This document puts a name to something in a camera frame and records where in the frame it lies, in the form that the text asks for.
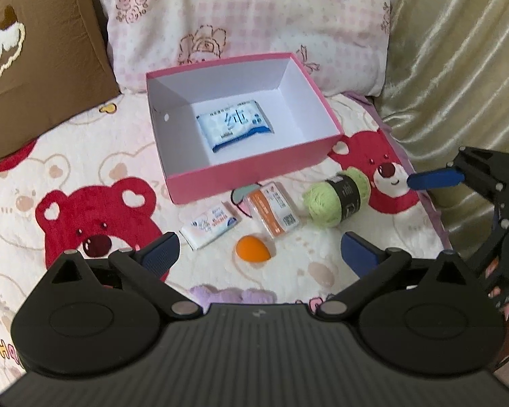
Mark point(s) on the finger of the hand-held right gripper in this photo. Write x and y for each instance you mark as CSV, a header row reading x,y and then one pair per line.
x,y
434,179

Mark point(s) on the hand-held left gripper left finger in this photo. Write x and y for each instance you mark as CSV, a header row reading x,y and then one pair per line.
x,y
163,252

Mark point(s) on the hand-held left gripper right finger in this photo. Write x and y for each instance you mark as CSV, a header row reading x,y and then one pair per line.
x,y
358,255

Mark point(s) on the green yarn ball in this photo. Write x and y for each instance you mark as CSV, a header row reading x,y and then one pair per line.
x,y
322,203

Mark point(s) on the purple plush toy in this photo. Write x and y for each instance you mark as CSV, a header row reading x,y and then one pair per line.
x,y
233,296

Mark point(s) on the pink cardboard box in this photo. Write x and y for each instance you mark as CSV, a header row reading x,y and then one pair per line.
x,y
220,183

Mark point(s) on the clear packet with orange label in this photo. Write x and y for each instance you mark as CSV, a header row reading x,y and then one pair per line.
x,y
273,210

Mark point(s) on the small white tissue pack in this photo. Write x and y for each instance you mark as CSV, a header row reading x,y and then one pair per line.
x,y
210,225

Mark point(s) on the orange makeup sponge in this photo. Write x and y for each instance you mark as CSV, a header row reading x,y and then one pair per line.
x,y
252,249

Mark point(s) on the beige satin cloth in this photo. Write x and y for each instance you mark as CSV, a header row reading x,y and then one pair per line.
x,y
449,72

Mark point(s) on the red bear printed blanket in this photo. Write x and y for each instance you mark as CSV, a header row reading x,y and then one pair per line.
x,y
89,169

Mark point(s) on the blue white wet wipes pack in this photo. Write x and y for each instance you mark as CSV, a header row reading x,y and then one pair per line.
x,y
235,125

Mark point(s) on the brown pillow with cloud print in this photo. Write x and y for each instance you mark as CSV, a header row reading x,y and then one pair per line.
x,y
46,72

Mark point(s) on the pink checked cartoon pillow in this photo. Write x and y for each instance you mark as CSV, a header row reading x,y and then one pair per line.
x,y
237,8

